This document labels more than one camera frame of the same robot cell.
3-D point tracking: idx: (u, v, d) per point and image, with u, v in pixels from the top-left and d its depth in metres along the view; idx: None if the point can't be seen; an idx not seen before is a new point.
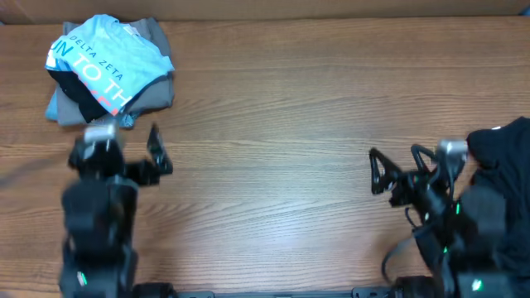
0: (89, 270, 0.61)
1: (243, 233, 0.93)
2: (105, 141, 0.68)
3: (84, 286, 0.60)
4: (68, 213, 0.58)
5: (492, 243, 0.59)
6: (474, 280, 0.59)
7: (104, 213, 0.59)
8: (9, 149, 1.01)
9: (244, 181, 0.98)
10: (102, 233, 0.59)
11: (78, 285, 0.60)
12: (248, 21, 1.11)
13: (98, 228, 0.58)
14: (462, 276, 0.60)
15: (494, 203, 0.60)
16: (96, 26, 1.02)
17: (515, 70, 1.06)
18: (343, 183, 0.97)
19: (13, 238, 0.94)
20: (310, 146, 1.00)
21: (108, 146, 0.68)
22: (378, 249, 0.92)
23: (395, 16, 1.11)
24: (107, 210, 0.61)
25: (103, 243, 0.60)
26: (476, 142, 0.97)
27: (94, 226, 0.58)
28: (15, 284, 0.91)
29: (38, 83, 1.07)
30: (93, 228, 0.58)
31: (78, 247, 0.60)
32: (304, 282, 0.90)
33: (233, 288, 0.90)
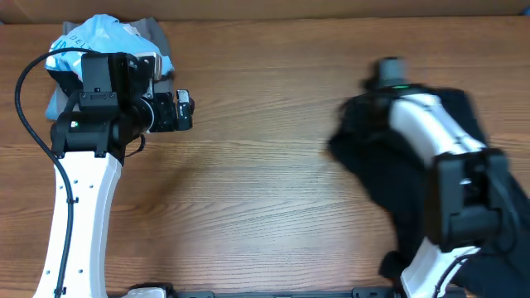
0: (83, 120, 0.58)
1: (243, 233, 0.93)
2: (146, 57, 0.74)
3: (79, 131, 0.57)
4: (86, 56, 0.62)
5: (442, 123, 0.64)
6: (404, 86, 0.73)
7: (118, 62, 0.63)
8: (9, 149, 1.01)
9: (244, 181, 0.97)
10: (111, 80, 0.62)
11: (69, 129, 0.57)
12: (248, 21, 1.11)
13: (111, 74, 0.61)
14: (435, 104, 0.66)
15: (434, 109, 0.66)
16: (96, 26, 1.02)
17: (516, 70, 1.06)
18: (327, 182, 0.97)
19: (13, 238, 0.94)
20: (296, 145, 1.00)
21: (147, 61, 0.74)
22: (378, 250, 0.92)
23: (395, 16, 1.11)
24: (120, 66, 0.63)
25: (108, 96, 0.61)
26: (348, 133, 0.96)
27: (110, 72, 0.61)
28: (15, 284, 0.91)
29: (38, 83, 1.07)
30: (107, 67, 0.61)
31: (84, 99, 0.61)
32: (304, 282, 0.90)
33: (233, 288, 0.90)
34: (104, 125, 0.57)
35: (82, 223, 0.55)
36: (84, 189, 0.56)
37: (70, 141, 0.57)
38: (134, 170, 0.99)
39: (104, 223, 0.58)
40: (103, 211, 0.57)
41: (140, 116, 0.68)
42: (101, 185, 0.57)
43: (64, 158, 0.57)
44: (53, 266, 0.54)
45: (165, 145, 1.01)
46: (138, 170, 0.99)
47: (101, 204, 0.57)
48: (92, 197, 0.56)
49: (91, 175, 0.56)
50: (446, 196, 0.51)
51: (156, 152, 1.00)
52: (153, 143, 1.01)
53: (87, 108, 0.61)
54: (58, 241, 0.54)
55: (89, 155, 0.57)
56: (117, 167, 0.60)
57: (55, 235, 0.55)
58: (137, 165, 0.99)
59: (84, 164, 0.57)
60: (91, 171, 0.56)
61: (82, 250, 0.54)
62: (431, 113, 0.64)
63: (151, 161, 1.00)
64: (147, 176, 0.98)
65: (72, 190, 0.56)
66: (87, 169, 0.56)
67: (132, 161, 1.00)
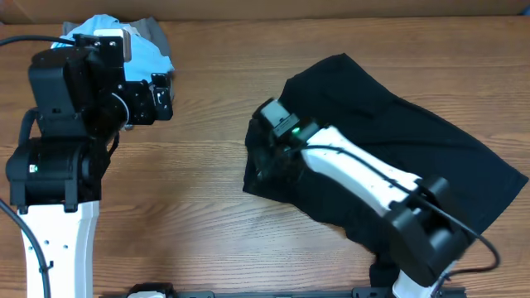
0: (45, 154, 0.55)
1: (243, 233, 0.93)
2: (112, 39, 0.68)
3: (39, 175, 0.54)
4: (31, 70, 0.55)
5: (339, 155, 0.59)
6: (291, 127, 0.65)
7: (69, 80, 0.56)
8: (9, 149, 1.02)
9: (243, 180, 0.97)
10: (70, 99, 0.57)
11: (28, 174, 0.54)
12: (248, 21, 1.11)
13: (66, 93, 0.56)
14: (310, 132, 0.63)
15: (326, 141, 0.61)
16: (96, 26, 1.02)
17: (515, 70, 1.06)
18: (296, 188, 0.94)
19: (12, 238, 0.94)
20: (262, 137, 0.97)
21: (113, 43, 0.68)
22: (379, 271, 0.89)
23: (395, 16, 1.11)
24: (74, 83, 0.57)
25: (70, 119, 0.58)
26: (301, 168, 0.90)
27: (65, 88, 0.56)
28: (16, 283, 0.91)
29: None
30: (62, 84, 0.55)
31: (46, 123, 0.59)
32: (304, 282, 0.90)
33: (233, 288, 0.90)
34: (65, 160, 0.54)
35: (60, 285, 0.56)
36: (59, 252, 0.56)
37: (32, 187, 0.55)
38: (134, 170, 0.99)
39: (87, 272, 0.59)
40: (83, 265, 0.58)
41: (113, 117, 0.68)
42: (76, 243, 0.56)
43: (26, 213, 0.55)
44: None
45: (165, 145, 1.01)
46: (137, 170, 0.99)
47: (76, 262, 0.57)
48: (67, 257, 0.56)
49: (64, 234, 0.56)
50: (415, 244, 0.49)
51: (156, 152, 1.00)
52: (153, 143, 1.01)
53: (52, 134, 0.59)
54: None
55: (56, 208, 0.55)
56: (93, 210, 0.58)
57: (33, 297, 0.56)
58: (137, 165, 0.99)
59: (54, 227, 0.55)
60: (62, 233, 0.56)
61: None
62: (345, 153, 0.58)
63: (150, 161, 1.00)
64: (146, 176, 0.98)
65: (45, 254, 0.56)
66: (57, 230, 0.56)
67: (132, 161, 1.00)
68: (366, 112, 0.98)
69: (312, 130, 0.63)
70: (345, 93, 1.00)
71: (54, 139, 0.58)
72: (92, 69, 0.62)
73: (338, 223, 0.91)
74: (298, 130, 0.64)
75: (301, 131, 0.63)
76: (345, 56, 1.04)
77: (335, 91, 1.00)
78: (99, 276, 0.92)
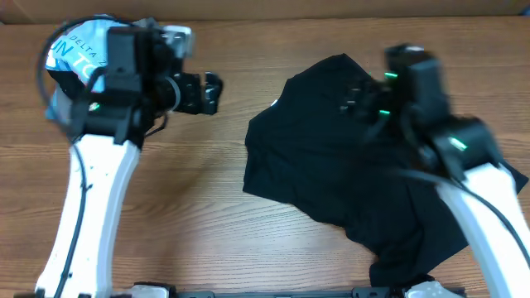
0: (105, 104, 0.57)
1: (243, 233, 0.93)
2: (176, 33, 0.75)
3: (98, 113, 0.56)
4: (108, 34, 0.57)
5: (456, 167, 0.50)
6: (450, 140, 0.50)
7: (142, 47, 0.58)
8: (9, 149, 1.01)
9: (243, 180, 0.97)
10: (134, 61, 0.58)
11: (89, 112, 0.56)
12: (248, 21, 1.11)
13: (133, 56, 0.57)
14: (442, 143, 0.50)
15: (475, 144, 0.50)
16: (96, 27, 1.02)
17: (515, 70, 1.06)
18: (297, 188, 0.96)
19: (13, 238, 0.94)
20: (263, 136, 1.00)
21: (178, 36, 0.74)
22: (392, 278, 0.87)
23: (395, 16, 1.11)
24: (143, 51, 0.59)
25: (131, 78, 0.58)
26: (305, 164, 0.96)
27: (133, 54, 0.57)
28: (15, 284, 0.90)
29: (38, 83, 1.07)
30: (130, 47, 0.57)
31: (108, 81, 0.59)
32: (304, 282, 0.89)
33: (233, 288, 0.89)
34: (123, 109, 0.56)
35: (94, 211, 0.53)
36: (100, 177, 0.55)
37: (90, 123, 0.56)
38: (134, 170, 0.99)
39: (116, 214, 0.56)
40: (115, 203, 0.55)
41: (164, 98, 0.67)
42: (118, 171, 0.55)
43: (81, 141, 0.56)
44: (61, 247, 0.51)
45: (165, 146, 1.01)
46: (138, 170, 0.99)
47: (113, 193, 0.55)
48: (106, 184, 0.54)
49: (108, 160, 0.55)
50: None
51: (156, 153, 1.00)
52: (153, 143, 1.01)
53: (108, 88, 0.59)
54: (60, 234, 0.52)
55: (108, 141, 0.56)
56: (134, 156, 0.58)
57: (65, 219, 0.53)
58: (137, 165, 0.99)
59: (103, 151, 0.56)
60: (109, 158, 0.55)
61: (92, 237, 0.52)
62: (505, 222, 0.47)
63: (151, 161, 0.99)
64: (147, 176, 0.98)
65: (87, 176, 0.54)
66: (105, 156, 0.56)
67: None
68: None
69: (479, 155, 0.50)
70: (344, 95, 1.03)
71: (111, 95, 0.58)
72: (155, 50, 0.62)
73: (337, 223, 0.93)
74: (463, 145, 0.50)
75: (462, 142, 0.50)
76: (346, 57, 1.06)
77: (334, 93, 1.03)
78: None
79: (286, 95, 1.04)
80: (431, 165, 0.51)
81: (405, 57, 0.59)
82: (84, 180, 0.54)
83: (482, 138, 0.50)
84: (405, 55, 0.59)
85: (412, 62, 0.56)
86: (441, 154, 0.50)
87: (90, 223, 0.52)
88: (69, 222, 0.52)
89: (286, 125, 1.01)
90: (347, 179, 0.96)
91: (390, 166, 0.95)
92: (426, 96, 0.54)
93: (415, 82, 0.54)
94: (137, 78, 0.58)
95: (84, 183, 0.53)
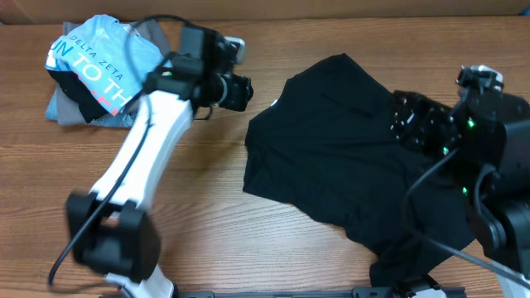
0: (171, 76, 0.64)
1: (243, 233, 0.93)
2: (238, 44, 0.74)
3: (166, 79, 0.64)
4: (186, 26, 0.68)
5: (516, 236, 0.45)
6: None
7: (209, 40, 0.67)
8: (10, 149, 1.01)
9: (243, 180, 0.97)
10: (202, 48, 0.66)
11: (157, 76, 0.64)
12: (248, 21, 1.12)
13: (202, 48, 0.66)
14: (514, 218, 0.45)
15: None
16: (96, 27, 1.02)
17: (516, 70, 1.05)
18: (297, 187, 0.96)
19: (14, 238, 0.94)
20: (263, 136, 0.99)
21: (236, 45, 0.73)
22: (390, 277, 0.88)
23: (394, 17, 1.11)
24: (208, 46, 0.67)
25: (195, 61, 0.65)
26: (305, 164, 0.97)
27: (204, 46, 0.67)
28: (15, 284, 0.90)
29: (38, 83, 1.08)
30: (200, 38, 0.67)
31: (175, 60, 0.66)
32: (304, 282, 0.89)
33: (233, 288, 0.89)
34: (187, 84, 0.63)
35: (153, 144, 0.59)
36: (163, 121, 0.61)
37: (158, 85, 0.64)
38: None
39: (163, 160, 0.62)
40: (167, 146, 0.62)
41: (214, 92, 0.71)
42: (175, 120, 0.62)
43: (151, 94, 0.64)
44: (118, 165, 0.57)
45: None
46: None
47: (168, 139, 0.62)
48: (166, 127, 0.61)
49: (171, 110, 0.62)
50: None
51: None
52: None
53: (175, 65, 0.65)
54: (122, 155, 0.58)
55: (171, 98, 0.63)
56: (185, 122, 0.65)
57: (127, 146, 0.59)
58: None
59: (167, 102, 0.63)
60: (172, 108, 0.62)
61: (146, 164, 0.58)
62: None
63: None
64: None
65: (153, 118, 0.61)
66: (167, 107, 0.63)
67: None
68: (365, 112, 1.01)
69: None
70: (345, 95, 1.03)
71: (175, 72, 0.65)
72: (217, 51, 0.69)
73: (337, 223, 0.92)
74: None
75: None
76: (346, 57, 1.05)
77: (335, 93, 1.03)
78: (98, 276, 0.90)
79: (286, 95, 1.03)
80: (495, 242, 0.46)
81: (479, 105, 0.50)
82: (148, 117, 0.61)
83: None
84: (483, 98, 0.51)
85: (503, 117, 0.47)
86: (513, 228, 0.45)
87: (148, 153, 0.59)
88: (129, 147, 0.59)
89: (286, 124, 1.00)
90: (347, 179, 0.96)
91: (390, 167, 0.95)
92: (508, 163, 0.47)
93: (502, 146, 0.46)
94: (199, 62, 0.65)
95: (148, 119, 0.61)
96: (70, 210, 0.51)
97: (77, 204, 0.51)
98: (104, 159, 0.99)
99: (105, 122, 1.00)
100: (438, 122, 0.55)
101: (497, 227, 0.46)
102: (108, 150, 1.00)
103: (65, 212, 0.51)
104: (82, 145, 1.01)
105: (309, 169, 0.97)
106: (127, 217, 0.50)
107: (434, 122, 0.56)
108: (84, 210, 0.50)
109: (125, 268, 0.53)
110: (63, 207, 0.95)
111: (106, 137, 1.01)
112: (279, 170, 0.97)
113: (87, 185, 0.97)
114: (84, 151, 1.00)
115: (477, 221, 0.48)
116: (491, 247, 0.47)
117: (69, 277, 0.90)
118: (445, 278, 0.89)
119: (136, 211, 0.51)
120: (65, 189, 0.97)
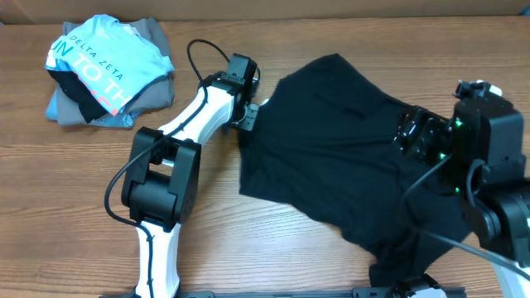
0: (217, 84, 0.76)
1: (243, 233, 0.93)
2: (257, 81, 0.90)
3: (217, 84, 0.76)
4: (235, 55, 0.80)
5: (509, 219, 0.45)
6: (525, 213, 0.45)
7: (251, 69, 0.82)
8: (10, 149, 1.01)
9: (238, 179, 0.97)
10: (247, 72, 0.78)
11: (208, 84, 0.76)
12: (248, 21, 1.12)
13: (246, 69, 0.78)
14: (508, 209, 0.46)
15: None
16: (96, 26, 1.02)
17: (516, 70, 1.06)
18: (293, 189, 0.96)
19: (13, 238, 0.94)
20: (257, 138, 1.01)
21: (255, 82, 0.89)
22: (387, 276, 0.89)
23: (395, 16, 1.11)
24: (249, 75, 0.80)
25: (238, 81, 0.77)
26: (300, 165, 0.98)
27: (247, 68, 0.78)
28: (15, 283, 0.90)
29: (38, 83, 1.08)
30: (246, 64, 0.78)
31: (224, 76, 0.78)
32: (304, 282, 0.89)
33: (233, 288, 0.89)
34: (231, 89, 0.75)
35: (204, 116, 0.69)
36: (214, 103, 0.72)
37: (209, 87, 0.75)
38: None
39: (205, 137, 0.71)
40: (210, 127, 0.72)
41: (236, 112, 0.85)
42: (224, 106, 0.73)
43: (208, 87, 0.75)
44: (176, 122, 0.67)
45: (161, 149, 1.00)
46: None
47: (216, 117, 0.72)
48: (215, 108, 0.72)
49: (221, 97, 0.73)
50: None
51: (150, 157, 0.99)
52: None
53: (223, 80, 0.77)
54: (181, 115, 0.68)
55: (222, 93, 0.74)
56: (224, 117, 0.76)
57: (185, 112, 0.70)
58: None
59: (220, 93, 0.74)
60: (223, 97, 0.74)
61: (196, 126, 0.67)
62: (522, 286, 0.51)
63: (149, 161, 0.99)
64: None
65: (209, 99, 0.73)
66: (219, 96, 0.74)
67: None
68: (356, 111, 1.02)
69: None
70: (336, 94, 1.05)
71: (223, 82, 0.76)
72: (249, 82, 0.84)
73: (334, 223, 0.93)
74: None
75: None
76: (339, 57, 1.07)
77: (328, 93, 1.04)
78: (98, 276, 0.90)
79: (271, 97, 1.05)
80: (490, 233, 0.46)
81: (466, 106, 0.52)
82: (204, 97, 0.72)
83: None
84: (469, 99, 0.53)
85: (488, 112, 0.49)
86: (507, 216, 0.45)
87: (201, 120, 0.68)
88: (188, 112, 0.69)
89: (280, 127, 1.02)
90: (341, 177, 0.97)
91: (382, 166, 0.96)
92: (496, 156, 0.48)
93: (488, 139, 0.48)
94: (241, 81, 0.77)
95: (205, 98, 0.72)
96: (140, 138, 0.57)
97: (146, 135, 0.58)
98: (104, 159, 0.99)
99: (105, 122, 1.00)
100: (440, 131, 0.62)
101: (491, 215, 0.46)
102: (108, 150, 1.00)
103: (135, 139, 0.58)
104: (82, 145, 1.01)
105: (303, 171, 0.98)
106: (186, 151, 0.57)
107: (434, 132, 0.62)
108: (152, 138, 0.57)
109: (171, 203, 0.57)
110: (63, 207, 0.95)
111: (106, 137, 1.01)
112: (275, 173, 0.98)
113: (87, 185, 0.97)
114: (84, 151, 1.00)
115: (472, 213, 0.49)
116: (484, 237, 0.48)
117: (69, 277, 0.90)
118: (444, 279, 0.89)
119: (191, 146, 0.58)
120: (65, 189, 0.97)
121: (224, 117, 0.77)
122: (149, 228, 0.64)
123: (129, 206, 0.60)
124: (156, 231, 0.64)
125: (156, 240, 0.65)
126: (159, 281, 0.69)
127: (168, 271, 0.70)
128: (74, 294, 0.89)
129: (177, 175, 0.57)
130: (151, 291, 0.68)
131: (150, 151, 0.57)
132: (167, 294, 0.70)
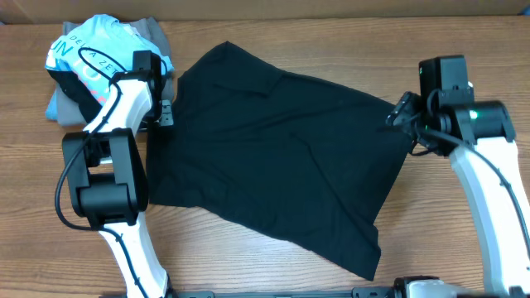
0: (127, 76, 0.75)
1: (243, 233, 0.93)
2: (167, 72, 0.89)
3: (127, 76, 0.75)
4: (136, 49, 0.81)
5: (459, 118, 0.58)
6: (468, 112, 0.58)
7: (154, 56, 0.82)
8: (10, 149, 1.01)
9: (202, 173, 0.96)
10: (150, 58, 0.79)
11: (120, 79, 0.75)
12: (248, 21, 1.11)
13: None
14: (459, 112, 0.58)
15: (495, 113, 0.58)
16: (96, 26, 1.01)
17: (515, 70, 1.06)
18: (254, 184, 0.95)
19: (12, 238, 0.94)
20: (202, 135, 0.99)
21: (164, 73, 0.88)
22: (387, 273, 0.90)
23: (395, 16, 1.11)
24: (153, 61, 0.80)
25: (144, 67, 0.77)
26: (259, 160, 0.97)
27: None
28: (15, 283, 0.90)
29: (38, 83, 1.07)
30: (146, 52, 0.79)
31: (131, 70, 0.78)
32: (304, 282, 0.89)
33: (233, 288, 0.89)
34: (142, 76, 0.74)
35: (122, 106, 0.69)
36: (127, 91, 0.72)
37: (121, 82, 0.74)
38: None
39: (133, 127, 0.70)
40: (133, 117, 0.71)
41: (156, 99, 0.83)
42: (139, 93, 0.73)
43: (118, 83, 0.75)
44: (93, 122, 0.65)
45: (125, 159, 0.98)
46: None
47: (136, 104, 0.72)
48: (132, 95, 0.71)
49: (132, 85, 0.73)
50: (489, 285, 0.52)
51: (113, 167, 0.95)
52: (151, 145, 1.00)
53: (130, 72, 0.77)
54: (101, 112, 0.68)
55: (133, 81, 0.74)
56: (143, 104, 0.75)
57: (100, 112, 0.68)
58: None
59: (132, 84, 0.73)
60: (135, 85, 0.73)
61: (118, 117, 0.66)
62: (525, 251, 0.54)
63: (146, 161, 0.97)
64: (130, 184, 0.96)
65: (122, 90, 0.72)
66: (130, 86, 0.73)
67: None
68: (259, 93, 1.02)
69: (493, 127, 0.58)
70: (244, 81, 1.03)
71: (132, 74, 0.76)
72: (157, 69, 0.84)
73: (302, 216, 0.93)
74: (479, 115, 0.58)
75: (482, 113, 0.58)
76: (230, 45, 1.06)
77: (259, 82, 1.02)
78: (98, 276, 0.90)
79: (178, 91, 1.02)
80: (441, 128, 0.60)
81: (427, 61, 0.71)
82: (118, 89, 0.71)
83: (501, 115, 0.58)
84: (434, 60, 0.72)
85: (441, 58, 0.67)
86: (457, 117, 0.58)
87: (122, 111, 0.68)
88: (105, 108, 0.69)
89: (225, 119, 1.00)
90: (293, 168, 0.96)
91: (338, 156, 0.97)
92: (449, 83, 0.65)
93: (440, 71, 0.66)
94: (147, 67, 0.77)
95: (118, 88, 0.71)
96: (67, 146, 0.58)
97: (71, 141, 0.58)
98: None
99: None
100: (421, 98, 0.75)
101: (445, 119, 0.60)
102: None
103: (63, 148, 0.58)
104: None
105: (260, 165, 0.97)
106: (117, 137, 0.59)
107: None
108: (79, 142, 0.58)
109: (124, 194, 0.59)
110: (63, 207, 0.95)
111: None
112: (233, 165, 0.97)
113: None
114: None
115: (433, 124, 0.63)
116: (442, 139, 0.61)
117: (69, 277, 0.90)
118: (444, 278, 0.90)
119: (120, 135, 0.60)
120: (64, 188, 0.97)
121: (146, 105, 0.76)
122: (114, 228, 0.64)
123: (84, 215, 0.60)
124: (123, 228, 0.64)
125: (127, 237, 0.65)
126: (146, 280, 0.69)
127: (153, 266, 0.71)
128: (75, 294, 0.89)
129: (118, 166, 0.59)
130: (142, 291, 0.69)
131: (81, 153, 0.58)
132: (160, 288, 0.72)
